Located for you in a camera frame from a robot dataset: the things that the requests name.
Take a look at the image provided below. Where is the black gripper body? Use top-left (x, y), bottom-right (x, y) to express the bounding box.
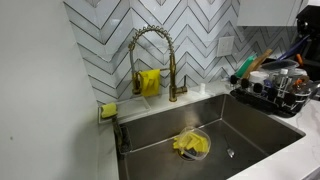
top-left (296, 18), bottom-right (320, 61)

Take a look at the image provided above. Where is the blue lunch box lid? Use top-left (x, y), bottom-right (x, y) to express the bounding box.
top-left (276, 34), bottom-right (310, 62)

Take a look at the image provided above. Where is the gold spring kitchen faucet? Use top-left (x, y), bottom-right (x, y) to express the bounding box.
top-left (127, 24), bottom-right (189, 103)

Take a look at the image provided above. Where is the white round container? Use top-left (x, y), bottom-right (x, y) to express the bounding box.
top-left (289, 67), bottom-right (308, 77)

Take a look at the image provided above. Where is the clear bottle white cap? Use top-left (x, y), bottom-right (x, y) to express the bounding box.
top-left (278, 68), bottom-right (290, 86)

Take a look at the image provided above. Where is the clear jar orange cap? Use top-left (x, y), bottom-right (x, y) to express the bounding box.
top-left (291, 75), bottom-right (312, 97)

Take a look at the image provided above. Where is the wooden cutting board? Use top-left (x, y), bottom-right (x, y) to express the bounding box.
top-left (241, 48), bottom-right (273, 80)

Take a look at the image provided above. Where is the white bowl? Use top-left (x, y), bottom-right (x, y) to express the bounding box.
top-left (249, 70), bottom-right (270, 85)

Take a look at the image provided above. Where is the green cutting board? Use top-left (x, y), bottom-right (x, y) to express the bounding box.
top-left (234, 53), bottom-right (258, 79)

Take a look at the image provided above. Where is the black dish rack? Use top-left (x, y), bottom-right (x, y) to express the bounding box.
top-left (229, 74), bottom-right (320, 118)

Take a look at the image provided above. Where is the stainless steel sink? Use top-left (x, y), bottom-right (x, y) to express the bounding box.
top-left (114, 93), bottom-right (307, 180)

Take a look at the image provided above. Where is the metal spoon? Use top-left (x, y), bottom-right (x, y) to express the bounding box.
top-left (223, 134), bottom-right (236, 159)

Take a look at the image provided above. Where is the clear glass bowl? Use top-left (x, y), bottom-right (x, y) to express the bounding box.
top-left (175, 125), bottom-right (212, 162)

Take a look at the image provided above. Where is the crumpled yellow rubber glove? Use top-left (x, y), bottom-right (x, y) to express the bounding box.
top-left (172, 131), bottom-right (210, 155)

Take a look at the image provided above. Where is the yellow cloth on faucet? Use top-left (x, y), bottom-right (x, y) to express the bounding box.
top-left (138, 68), bottom-right (162, 98)

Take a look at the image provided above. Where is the clear sponge tray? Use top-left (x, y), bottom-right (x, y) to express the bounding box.
top-left (97, 96), bottom-right (151, 126)

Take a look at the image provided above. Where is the yellow sponge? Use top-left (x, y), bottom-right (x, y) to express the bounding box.
top-left (100, 102), bottom-right (119, 120)

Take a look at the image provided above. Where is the dish brush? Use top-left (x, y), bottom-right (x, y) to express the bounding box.
top-left (111, 115), bottom-right (125, 148)

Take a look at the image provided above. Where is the orange handled utensil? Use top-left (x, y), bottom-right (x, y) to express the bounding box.
top-left (295, 53), bottom-right (305, 68)

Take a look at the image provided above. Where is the white wall cabinet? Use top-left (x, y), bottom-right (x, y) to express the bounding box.
top-left (236, 0), bottom-right (309, 28)

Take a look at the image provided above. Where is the white wall outlet plate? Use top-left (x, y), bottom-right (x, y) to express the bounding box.
top-left (216, 35), bottom-right (235, 58)

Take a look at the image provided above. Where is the wire sink caddy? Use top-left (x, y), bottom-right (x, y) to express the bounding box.
top-left (117, 125), bottom-right (134, 156)

